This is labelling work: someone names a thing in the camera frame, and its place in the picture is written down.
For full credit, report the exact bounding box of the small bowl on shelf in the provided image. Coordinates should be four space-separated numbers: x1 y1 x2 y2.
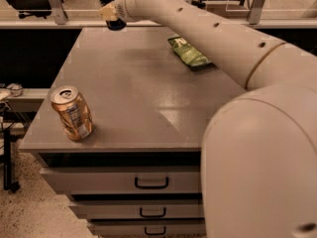
7 83 24 97

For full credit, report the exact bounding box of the bottom drawer black handle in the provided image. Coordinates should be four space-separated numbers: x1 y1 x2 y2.
144 227 166 236

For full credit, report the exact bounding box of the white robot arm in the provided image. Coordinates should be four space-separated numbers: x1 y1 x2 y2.
100 0 317 238

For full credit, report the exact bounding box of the drawer black handle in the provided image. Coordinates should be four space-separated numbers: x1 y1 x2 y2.
134 178 169 189
144 227 166 236
139 207 166 218

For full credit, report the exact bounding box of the green chip bag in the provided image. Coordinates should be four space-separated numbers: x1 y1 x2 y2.
167 36 212 70

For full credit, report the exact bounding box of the middle drawer black handle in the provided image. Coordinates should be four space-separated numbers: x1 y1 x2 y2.
139 207 166 218

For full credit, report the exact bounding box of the grey drawer cabinet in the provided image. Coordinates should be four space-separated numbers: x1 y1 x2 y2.
21 27 244 238

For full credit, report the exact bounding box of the black stand left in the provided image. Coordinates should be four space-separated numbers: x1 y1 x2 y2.
0 102 22 193

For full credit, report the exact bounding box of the orange soda can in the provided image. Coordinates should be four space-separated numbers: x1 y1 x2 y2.
51 85 93 141

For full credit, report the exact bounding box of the top drawer black handle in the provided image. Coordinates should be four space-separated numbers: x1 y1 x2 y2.
134 178 169 189

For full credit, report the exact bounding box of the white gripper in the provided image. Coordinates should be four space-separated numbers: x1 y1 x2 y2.
99 0 138 22

